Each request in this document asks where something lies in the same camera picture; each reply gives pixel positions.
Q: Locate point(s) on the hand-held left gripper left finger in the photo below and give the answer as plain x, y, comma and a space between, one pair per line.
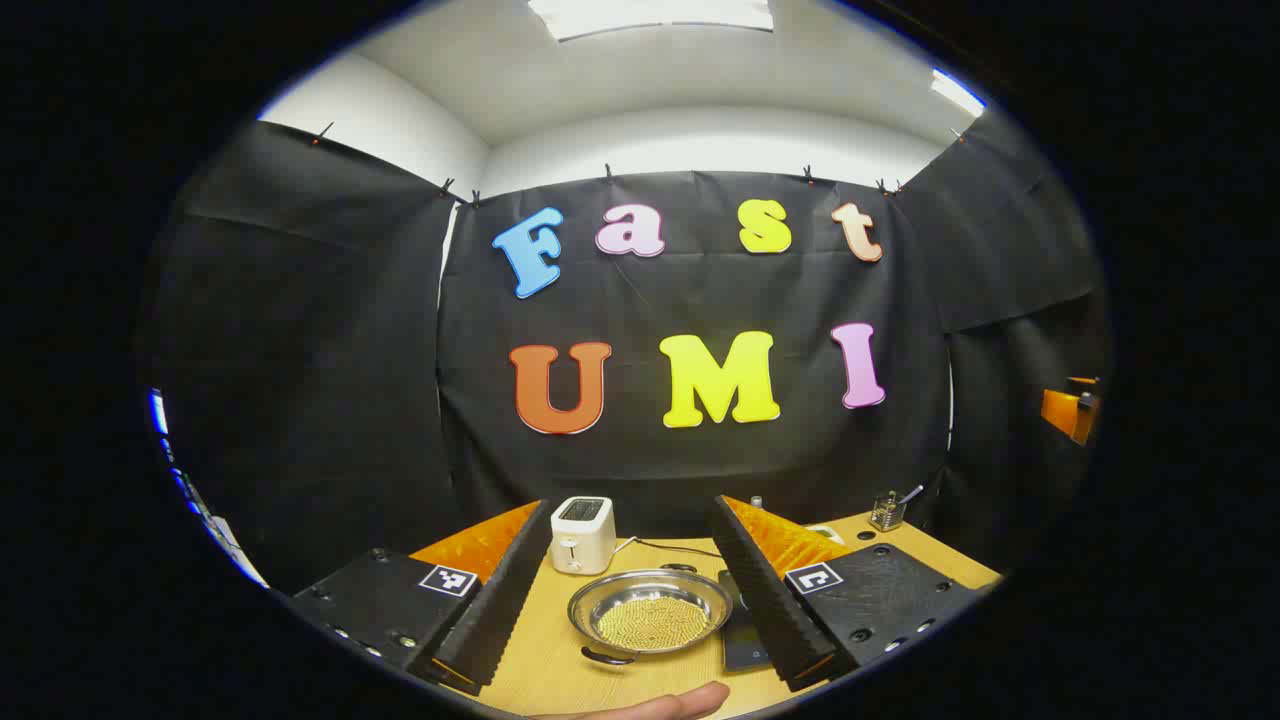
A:
505, 600

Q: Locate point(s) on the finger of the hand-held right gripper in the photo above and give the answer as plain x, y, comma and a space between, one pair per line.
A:
1062, 415
1084, 382

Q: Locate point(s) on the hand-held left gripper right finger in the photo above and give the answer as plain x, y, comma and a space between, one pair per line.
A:
765, 600

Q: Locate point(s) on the black induction cooktop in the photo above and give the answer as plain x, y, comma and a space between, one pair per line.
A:
745, 642

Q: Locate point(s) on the stainless steel pot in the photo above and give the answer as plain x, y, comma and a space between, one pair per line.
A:
615, 592

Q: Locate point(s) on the pile of yellow soybeans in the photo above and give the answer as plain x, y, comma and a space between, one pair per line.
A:
652, 622

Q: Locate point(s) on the white seasoning tray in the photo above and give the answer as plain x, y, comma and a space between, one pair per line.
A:
825, 532

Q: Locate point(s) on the white toaster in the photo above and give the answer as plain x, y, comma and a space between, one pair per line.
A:
583, 545

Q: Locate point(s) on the black backdrop cloth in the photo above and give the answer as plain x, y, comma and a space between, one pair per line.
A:
330, 400

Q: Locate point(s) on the small ceiling light panel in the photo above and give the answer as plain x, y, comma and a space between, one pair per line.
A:
957, 92

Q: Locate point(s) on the large ceiling light panel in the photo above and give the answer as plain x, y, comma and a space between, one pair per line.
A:
650, 15

